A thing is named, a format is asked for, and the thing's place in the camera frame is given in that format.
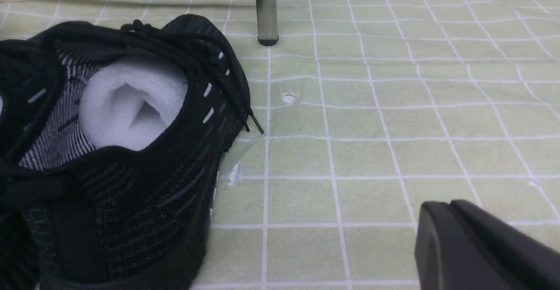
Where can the stainless steel shoe rack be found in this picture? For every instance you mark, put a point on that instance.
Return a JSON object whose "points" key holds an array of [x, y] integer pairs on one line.
{"points": [[267, 22]]}

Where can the black knit sneaker right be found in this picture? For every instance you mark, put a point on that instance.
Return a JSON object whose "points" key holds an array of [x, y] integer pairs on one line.
{"points": [[129, 127]]}

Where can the black knit sneaker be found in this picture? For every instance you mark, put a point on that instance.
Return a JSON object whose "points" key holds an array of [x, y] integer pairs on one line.
{"points": [[19, 268], [129, 127]]}

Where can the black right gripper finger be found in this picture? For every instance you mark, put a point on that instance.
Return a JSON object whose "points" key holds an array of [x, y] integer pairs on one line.
{"points": [[460, 246]]}

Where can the green checkered tablecloth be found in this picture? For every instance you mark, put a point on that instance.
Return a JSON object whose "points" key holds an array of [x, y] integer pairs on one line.
{"points": [[371, 107]]}

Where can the black knit sneaker left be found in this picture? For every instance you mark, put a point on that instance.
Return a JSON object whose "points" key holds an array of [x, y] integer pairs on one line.
{"points": [[19, 268]]}

